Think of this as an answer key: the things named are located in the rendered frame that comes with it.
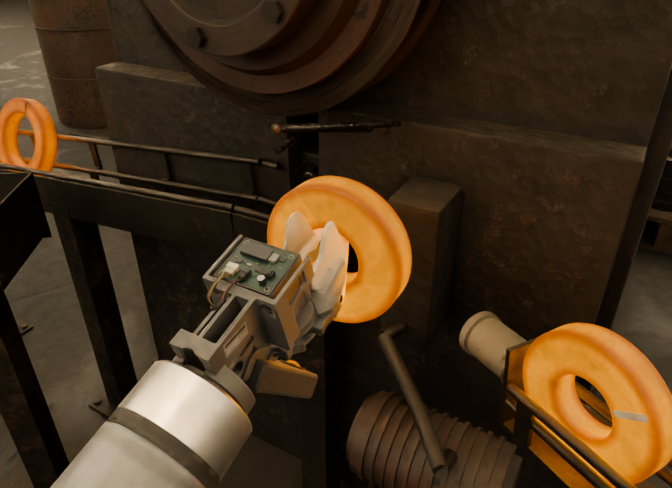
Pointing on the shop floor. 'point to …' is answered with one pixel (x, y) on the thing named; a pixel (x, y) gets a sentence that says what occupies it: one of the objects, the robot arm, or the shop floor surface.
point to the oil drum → (73, 47)
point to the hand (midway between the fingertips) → (336, 235)
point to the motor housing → (391, 415)
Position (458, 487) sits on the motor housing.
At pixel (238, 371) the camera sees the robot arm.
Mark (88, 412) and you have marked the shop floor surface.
